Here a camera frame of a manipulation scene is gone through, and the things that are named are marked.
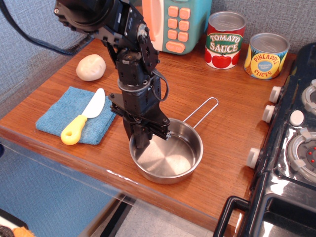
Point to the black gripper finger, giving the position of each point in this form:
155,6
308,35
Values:
129,127
142,136

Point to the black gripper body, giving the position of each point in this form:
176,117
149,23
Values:
142,108

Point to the small stainless steel pan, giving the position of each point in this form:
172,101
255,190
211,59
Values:
171,161

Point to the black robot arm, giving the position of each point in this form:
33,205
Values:
122,30

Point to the white toy potato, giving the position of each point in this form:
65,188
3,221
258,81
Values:
91,67

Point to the blue folded cloth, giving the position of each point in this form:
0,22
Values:
71,104

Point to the teal toy microwave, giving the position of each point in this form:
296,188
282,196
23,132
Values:
175,26

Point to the white stove knob bottom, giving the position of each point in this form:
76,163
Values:
252,158

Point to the white stove knob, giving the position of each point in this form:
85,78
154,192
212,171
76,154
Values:
274,94
252,158
268,113

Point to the tomato sauce can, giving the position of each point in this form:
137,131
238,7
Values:
224,38

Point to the white stove knob middle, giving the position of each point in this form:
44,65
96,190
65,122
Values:
268,113

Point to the white stove knob top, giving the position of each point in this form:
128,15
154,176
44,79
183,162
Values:
274,94

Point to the pineapple slices can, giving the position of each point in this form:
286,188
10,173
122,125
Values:
266,55

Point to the orange object bottom left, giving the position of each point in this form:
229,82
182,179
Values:
16,232

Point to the black toy stove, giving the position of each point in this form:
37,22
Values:
283,189

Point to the yellow-handled white toy knife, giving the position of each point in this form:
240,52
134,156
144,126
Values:
71,134

